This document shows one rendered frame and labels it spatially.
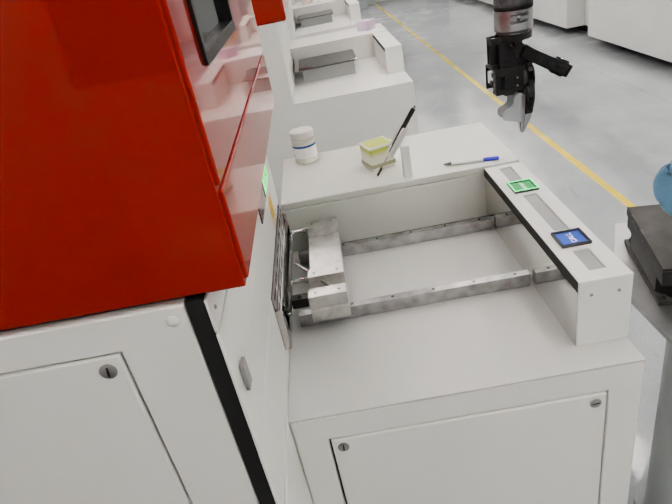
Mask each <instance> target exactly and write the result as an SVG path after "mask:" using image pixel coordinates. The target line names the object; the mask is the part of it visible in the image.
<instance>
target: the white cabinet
mask: <svg viewBox="0 0 672 504"><path fill-rule="evenodd" d="M643 367H644V361H642V362H637V363H631V364H625V365H620V366H614V367H608V368H603V369H597V370H591V371H586V372H580V373H574V374H569V375H563V376H557V377H552V378H546V379H540V380H535V381H529V382H523V383H518V384H512V385H506V386H501V387H495V388H489V389H484V390H478V391H473V392H467V393H461V394H456V395H450V396H444V397H439V398H433V399H427V400H422V401H416V402H410V403H405V404H399V405H393V406H388V407H382V408H376V409H371V410H365V411H359V412H354V413H348V414H342V415H337V416H331V417H325V418H320V419H314V420H308V421H303V422H297V423H291V424H290V427H291V431H292V434H293V437H294V440H295V444H296V447H297V450H298V454H299V457H300V460H301V463H302V467H303V470H304V473H305V477H306V480H307V483H308V486H309V490H310V493H311V496H312V500H313V503H314V504H627V502H628V494H629V485H630V477H631V468H632V460H633V452H634V443H635V435H636V426H637V418H638V409H639V401H640V392H641V384H642V375H643Z"/></svg>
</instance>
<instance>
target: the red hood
mask: <svg viewBox="0 0 672 504"><path fill-rule="evenodd" d="M273 104H274V97H273V93H272V88H271V84H270V80H269V75H268V71H267V67H266V63H265V58H264V55H263V54H262V45H261V41H260V37H259V32H258V28H257V24H256V20H255V15H254V11H253V7H252V2H251V0H0V331H1V330H6V329H12V328H17V327H22V326H28V325H33V324H38V323H44V322H49V321H55V320H60V319H65V318H71V317H76V316H82V315H87V314H92V313H98V312H103V311H108V310H114V309H119V308H125V307H130V306H135V305H141V304H146V303H152V302H157V301H162V300H168V299H173V298H179V297H184V296H189V295H195V294H200V293H205V292H208V293H209V292H215V291H220V290H226V289H231V288H236V287H242V286H245V285H246V280H247V277H248V276H249V270H250V263H251V256H252V249H253V242H254V235H255V228H256V222H257V215H258V208H259V201H260V194H261V187H262V180H263V173H264V166H265V159H266V152H267V145H268V138H269V131H270V125H271V118H272V111H273Z"/></svg>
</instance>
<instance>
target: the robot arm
mask: <svg viewBox="0 0 672 504"><path fill-rule="evenodd" d="M493 10H494V11H493V15H494V31H495V32H496V34H495V35H492V36H487V37H486V43H487V64H485V72H486V89H489V88H493V94H494V95H496V96H501V95H504V96H507V101H506V103H504V104H503V105H502V106H500V107H499V108H498V111H497V112H498V115H499V116H501V117H503V119H504V120H505V121H513V122H518V125H519V129H520V132H524V131H525V129H526V128H527V126H528V124H529V121H530V119H531V115H532V112H533V107H534V102H535V70H534V66H533V65H532V63H535V64H537V65H539V66H541V67H544V68H546V69H548V70H549V72H551V73H552V74H553V75H557V76H559V77H561V76H564V77H567V76H568V74H569V72H570V71H571V69H572V67H573V66H572V65H571V64H569V61H567V60H566V59H565V58H561V57H558V56H557V57H554V56H551V55H549V54H547V53H545V52H542V51H540V50H538V49H536V48H534V47H531V46H529V45H527V44H525V43H523V42H522V40H525V39H528V38H530V37H532V27H533V0H493ZM510 45H511V46H510ZM488 71H492V73H491V78H493V80H490V83H488ZM653 192H654V196H655V198H656V200H657V201H658V202H659V203H660V206H661V208H662V209H663V210H664V211H665V212H666V213H668V214H669V215H670V216H672V160H671V161H670V163H668V164H666V165H664V166H663V167H662V168H661V169H660V170H659V172H658V173H657V174H656V176H655V178H654V181H653Z"/></svg>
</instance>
